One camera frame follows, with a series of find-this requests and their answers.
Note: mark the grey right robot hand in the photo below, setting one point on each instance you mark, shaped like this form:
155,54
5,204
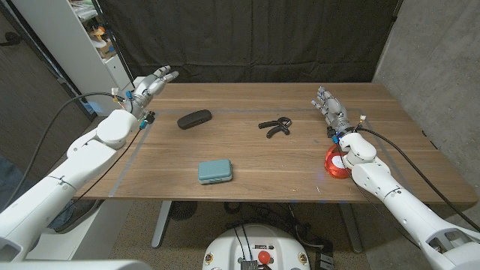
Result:
333,110

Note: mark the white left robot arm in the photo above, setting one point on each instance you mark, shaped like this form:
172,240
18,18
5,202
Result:
86,157

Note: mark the black fabric backdrop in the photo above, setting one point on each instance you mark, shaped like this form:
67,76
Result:
247,37

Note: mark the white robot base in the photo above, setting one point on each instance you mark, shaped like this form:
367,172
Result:
255,243

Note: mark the black round floor fan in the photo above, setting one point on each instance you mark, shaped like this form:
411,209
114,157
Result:
183,210

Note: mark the brown cardboard box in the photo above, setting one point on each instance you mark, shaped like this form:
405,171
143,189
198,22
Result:
107,48

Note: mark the teal soap box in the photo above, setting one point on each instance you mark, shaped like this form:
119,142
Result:
215,171

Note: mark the white shelf cabinet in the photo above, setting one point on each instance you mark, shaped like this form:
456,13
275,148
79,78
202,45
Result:
63,41

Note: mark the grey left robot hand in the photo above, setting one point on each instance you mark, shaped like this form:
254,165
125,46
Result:
146,92

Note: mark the black glasses case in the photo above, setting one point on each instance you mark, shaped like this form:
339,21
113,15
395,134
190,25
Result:
194,119

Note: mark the yellow toy plane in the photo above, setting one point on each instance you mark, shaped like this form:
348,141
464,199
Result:
98,33

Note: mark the grey table leg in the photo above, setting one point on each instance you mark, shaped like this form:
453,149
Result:
351,228
161,225

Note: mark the black spring clamp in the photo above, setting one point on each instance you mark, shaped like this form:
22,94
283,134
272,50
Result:
275,127

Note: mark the red ribbon spool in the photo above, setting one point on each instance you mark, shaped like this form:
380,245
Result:
333,165

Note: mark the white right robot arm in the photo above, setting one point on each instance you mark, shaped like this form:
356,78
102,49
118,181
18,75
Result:
405,210

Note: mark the black backdrop stand pole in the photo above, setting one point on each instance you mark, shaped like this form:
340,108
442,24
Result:
114,43

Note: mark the red emergency stop button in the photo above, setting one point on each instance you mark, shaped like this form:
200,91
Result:
264,257

